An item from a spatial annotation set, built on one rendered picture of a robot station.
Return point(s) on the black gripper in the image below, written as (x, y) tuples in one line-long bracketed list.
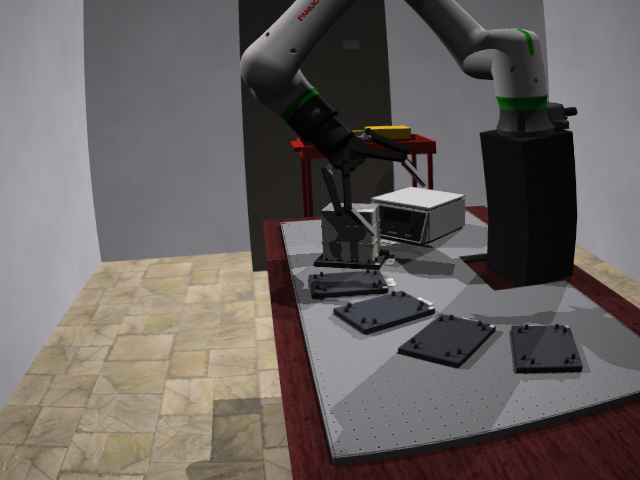
[(345, 151)]

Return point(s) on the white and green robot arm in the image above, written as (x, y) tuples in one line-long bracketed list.
[(513, 56)]

